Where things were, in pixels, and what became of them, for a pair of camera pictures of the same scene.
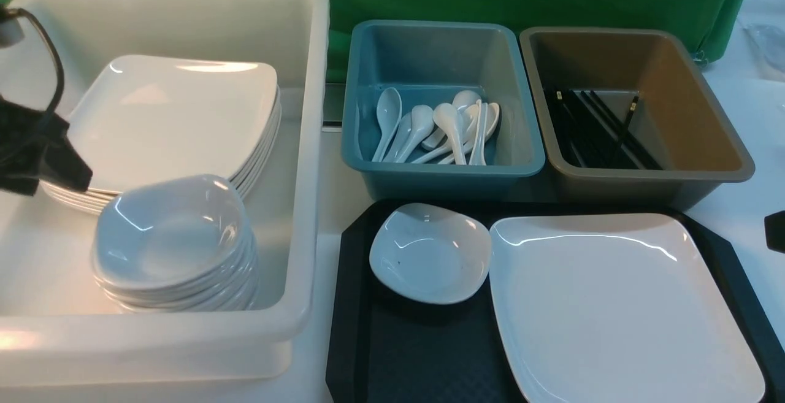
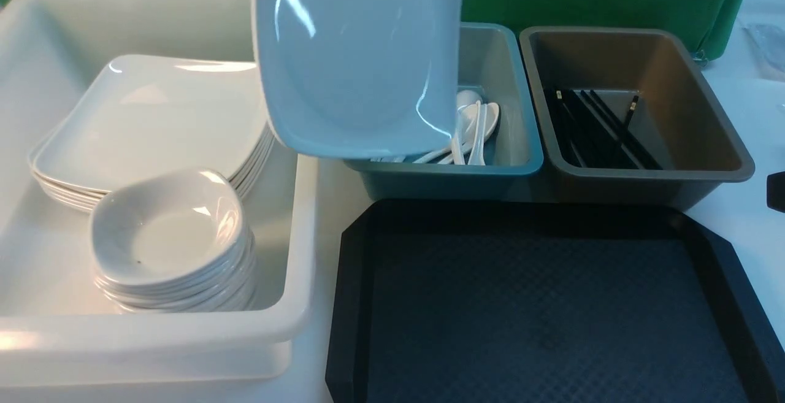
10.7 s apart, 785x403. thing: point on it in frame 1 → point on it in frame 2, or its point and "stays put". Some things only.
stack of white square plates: (135, 117) stays put
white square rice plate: (616, 308) → (359, 59)
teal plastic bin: (428, 63) stays put
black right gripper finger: (775, 230) → (776, 191)
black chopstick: (570, 127) stays put
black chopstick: (633, 105) stays put
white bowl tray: (430, 254) → (173, 229)
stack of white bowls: (176, 259) stays put
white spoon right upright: (478, 154) stays put
